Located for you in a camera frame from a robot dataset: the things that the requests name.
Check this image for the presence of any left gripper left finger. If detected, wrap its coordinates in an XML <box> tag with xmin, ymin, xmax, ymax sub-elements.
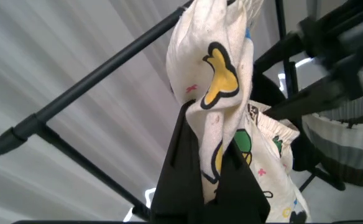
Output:
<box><xmin>150</xmin><ymin>99</ymin><xmax>206</xmax><ymax>223</ymax></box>

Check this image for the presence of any black clothes rack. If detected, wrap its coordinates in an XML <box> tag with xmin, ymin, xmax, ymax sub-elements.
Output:
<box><xmin>0</xmin><ymin>0</ymin><xmax>347</xmax><ymax>222</ymax></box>

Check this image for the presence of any white laundry basket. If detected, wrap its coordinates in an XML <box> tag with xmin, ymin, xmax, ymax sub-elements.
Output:
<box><xmin>301</xmin><ymin>70</ymin><xmax>363</xmax><ymax>188</ymax></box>

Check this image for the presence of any cream printed garment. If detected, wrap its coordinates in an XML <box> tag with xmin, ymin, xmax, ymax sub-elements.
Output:
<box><xmin>165</xmin><ymin>0</ymin><xmax>311</xmax><ymax>223</ymax></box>

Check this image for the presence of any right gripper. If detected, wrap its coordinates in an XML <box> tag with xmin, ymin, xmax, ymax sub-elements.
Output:
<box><xmin>254</xmin><ymin>0</ymin><xmax>363</xmax><ymax>121</ymax></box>

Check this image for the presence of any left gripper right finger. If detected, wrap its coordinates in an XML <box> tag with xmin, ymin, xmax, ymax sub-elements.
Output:
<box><xmin>204</xmin><ymin>138</ymin><xmax>271</xmax><ymax>223</ymax></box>

